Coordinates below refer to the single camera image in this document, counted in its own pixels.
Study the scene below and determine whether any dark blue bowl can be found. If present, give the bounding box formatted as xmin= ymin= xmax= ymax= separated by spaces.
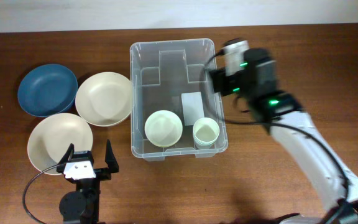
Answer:
xmin=17 ymin=63 xmax=78 ymax=118

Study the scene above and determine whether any white label in bin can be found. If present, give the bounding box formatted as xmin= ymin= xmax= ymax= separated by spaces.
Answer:
xmin=181 ymin=92 xmax=204 ymax=126

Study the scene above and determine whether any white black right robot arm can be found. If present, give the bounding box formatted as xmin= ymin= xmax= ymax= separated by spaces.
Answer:
xmin=222 ymin=39 xmax=358 ymax=223

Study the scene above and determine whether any grey cup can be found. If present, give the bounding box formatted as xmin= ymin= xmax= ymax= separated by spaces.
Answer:
xmin=195 ymin=142 xmax=214 ymax=150

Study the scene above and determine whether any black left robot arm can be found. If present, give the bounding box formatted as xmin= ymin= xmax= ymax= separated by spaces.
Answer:
xmin=57 ymin=141 xmax=119 ymax=223

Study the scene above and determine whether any white small bowl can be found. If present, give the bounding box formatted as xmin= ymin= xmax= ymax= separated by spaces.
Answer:
xmin=144 ymin=110 xmax=183 ymax=147

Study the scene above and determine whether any beige bowl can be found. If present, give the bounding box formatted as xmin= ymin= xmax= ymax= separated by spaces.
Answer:
xmin=75 ymin=72 xmax=132 ymax=127
xmin=27 ymin=113 xmax=93 ymax=171

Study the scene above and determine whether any clear plastic storage bin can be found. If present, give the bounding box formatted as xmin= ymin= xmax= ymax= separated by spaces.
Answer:
xmin=130 ymin=38 xmax=229 ymax=162

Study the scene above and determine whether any cream cup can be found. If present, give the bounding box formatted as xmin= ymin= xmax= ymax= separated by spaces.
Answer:
xmin=193 ymin=118 xmax=220 ymax=141

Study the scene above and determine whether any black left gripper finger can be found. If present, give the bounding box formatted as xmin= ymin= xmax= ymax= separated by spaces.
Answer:
xmin=59 ymin=143 xmax=75 ymax=164
xmin=105 ymin=139 xmax=119 ymax=173

